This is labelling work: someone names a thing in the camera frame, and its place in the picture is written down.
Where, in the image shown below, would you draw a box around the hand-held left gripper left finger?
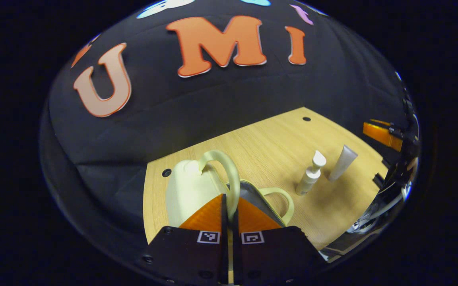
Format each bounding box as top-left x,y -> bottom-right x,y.
140,194 -> 229,284

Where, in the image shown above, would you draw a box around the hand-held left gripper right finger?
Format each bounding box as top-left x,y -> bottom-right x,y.
233,197 -> 325,284

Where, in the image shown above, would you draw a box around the white squeeze tube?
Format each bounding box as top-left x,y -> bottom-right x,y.
328,145 -> 359,182

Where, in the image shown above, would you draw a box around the pale yellow suitcase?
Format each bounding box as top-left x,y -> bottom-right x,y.
165,150 -> 295,230

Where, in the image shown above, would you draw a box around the white pump bottle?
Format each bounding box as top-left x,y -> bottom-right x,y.
295,151 -> 327,196

